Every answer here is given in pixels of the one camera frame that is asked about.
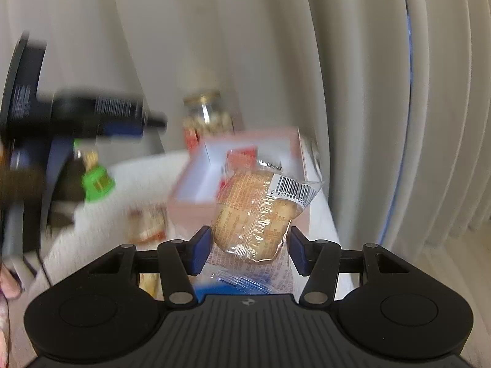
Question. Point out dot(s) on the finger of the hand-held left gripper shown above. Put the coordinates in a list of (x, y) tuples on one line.
[(126, 117), (121, 132)]

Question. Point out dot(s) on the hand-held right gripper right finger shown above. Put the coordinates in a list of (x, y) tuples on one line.
[(298, 253)]

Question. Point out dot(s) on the red snack packet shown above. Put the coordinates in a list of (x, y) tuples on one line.
[(239, 161)]

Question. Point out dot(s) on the beige curtain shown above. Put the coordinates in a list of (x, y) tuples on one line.
[(345, 65)]

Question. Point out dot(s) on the pink cardboard box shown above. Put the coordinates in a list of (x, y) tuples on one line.
[(191, 184)]

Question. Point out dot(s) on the clear peanut jar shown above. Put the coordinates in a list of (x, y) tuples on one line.
[(207, 120)]

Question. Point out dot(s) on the round bread bun packet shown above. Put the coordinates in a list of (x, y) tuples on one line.
[(249, 214)]

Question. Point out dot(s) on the yellow snack packet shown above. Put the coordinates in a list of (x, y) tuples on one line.
[(147, 287)]

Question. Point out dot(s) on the blue seaweed snack packet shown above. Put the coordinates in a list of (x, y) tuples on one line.
[(239, 280)]

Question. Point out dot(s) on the brown spicy strip packet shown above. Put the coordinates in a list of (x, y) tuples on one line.
[(147, 222)]

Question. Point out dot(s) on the patterned pink clothing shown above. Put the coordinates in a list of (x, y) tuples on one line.
[(5, 314)]

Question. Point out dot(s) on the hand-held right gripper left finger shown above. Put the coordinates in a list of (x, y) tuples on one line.
[(201, 249)]

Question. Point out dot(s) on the green candy dispenser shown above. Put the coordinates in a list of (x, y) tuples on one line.
[(98, 184)]

